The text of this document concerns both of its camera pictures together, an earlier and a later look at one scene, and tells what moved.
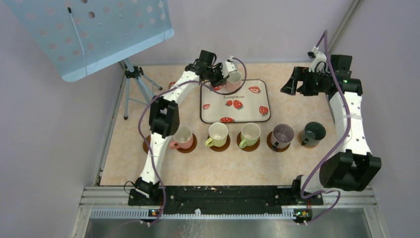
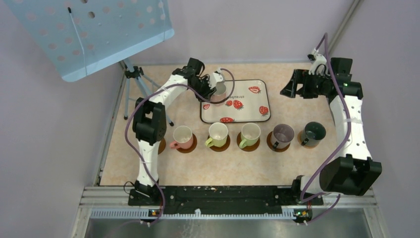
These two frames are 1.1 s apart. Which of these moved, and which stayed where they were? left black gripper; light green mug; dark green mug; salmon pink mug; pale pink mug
Moved: left black gripper; pale pink mug
Stayed: salmon pink mug; dark green mug; light green mug
